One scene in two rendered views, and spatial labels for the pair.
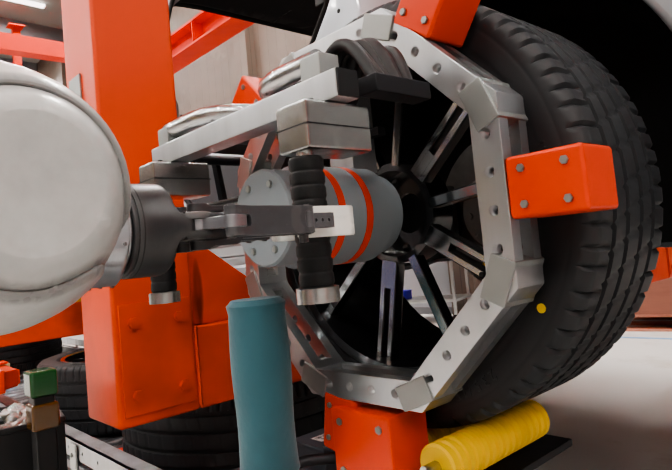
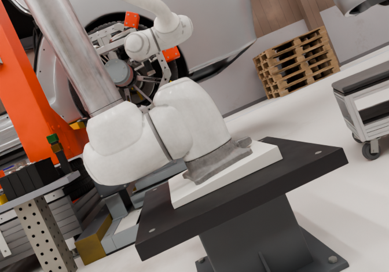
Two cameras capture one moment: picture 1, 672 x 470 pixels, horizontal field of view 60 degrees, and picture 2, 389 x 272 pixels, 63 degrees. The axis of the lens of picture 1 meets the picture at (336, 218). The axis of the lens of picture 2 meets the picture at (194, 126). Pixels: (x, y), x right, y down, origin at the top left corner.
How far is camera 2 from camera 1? 1.38 m
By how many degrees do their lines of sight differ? 50
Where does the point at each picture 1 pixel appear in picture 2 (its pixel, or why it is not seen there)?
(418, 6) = (131, 22)
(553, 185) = (172, 52)
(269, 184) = (117, 61)
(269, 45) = not seen: outside the picture
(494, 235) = (163, 65)
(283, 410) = not seen: hidden behind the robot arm
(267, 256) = (120, 78)
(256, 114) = (117, 43)
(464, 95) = not seen: hidden behind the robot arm
